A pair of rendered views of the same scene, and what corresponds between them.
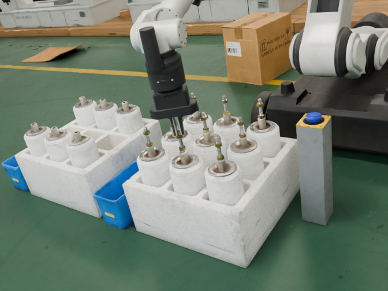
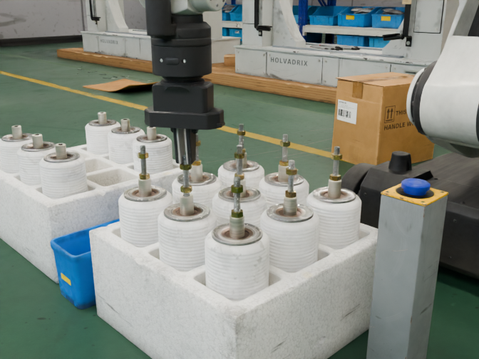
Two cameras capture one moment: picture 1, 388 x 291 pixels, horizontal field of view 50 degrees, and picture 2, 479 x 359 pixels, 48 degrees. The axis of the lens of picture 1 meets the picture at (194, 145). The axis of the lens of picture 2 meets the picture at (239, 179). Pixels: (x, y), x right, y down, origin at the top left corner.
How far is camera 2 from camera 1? 0.33 m
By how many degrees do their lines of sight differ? 11
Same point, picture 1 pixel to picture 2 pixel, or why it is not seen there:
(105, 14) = not seen: hidden behind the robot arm
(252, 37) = (375, 97)
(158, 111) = (155, 113)
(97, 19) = not seen: hidden behind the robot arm
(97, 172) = (72, 211)
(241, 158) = (277, 229)
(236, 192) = (249, 281)
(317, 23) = (462, 52)
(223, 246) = not seen: outside the picture
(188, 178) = (181, 239)
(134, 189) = (102, 242)
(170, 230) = (138, 324)
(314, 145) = (405, 235)
